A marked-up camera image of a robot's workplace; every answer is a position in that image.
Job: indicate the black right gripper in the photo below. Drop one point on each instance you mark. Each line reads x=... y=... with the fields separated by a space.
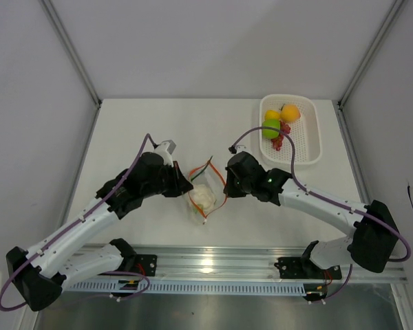
x=230 y=191

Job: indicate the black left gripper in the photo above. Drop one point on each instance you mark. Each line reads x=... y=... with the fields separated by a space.
x=180 y=184

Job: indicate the clear orange-zipper zip bag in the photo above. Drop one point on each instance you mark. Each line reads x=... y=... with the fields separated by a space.
x=213 y=178

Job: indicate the white cauliflower with green leaves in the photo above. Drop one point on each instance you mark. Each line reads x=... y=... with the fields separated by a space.
x=203 y=197

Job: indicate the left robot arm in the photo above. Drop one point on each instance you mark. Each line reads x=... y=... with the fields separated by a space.
x=42 y=272

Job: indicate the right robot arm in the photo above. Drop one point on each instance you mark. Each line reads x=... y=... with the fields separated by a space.
x=370 y=234

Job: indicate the green apple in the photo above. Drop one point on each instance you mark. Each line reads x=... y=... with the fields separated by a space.
x=271 y=129

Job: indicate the red grape bunch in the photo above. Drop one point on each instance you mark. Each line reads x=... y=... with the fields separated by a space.
x=278 y=141

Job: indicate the yellow lemon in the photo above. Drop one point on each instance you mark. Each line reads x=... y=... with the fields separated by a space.
x=272 y=115

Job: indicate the white perforated plastic basket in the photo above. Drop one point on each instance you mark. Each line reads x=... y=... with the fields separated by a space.
x=304 y=133

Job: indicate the orange fruit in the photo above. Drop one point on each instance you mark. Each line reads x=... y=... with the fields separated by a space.
x=290 y=113

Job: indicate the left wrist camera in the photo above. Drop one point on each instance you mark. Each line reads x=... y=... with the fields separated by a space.
x=165 y=149

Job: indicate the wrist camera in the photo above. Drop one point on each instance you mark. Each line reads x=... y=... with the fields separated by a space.
x=237 y=148
x=165 y=149

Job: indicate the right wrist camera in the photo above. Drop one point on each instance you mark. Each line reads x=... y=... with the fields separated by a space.
x=237 y=148

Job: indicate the aluminium mounting rail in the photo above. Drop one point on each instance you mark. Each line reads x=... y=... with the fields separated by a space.
x=243 y=264

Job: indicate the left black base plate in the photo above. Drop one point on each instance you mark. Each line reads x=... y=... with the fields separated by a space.
x=144 y=264

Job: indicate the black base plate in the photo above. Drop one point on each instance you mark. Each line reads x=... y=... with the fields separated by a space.
x=144 y=264
x=299 y=268

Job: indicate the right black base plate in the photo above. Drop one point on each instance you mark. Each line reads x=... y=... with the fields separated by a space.
x=299 y=268

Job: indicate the slotted white cable duct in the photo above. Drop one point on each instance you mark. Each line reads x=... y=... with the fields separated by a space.
x=118 y=286

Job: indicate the left aluminium frame post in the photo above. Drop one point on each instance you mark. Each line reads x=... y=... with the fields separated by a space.
x=70 y=50

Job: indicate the aluminium frame post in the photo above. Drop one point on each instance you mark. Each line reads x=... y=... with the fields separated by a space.
x=70 y=50
x=372 y=50

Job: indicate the right aluminium frame post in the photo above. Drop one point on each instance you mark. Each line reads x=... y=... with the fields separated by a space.
x=372 y=50

